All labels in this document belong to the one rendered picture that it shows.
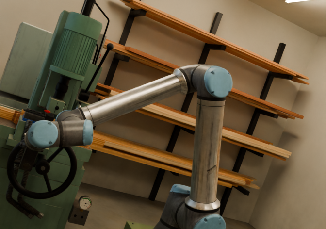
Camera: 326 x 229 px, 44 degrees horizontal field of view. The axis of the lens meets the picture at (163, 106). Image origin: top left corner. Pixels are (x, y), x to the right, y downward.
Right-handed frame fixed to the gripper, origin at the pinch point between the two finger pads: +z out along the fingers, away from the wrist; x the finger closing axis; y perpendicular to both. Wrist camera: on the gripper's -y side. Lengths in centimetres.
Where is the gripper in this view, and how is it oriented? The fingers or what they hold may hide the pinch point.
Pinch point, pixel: (29, 149)
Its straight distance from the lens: 174.4
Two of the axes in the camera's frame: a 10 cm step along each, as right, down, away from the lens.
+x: -8.9, -3.1, -3.4
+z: -4.1, 1.8, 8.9
